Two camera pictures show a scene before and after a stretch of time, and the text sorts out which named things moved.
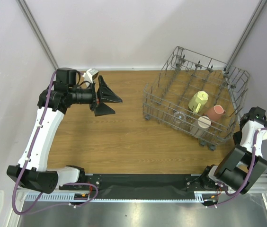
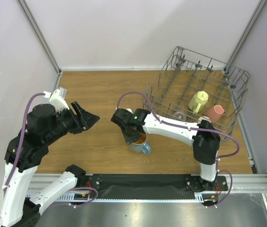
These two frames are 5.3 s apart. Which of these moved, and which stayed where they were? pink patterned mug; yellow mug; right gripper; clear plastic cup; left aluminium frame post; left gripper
Moved: left gripper; right gripper
Stayed: yellow mug; left aluminium frame post; pink patterned mug; clear plastic cup
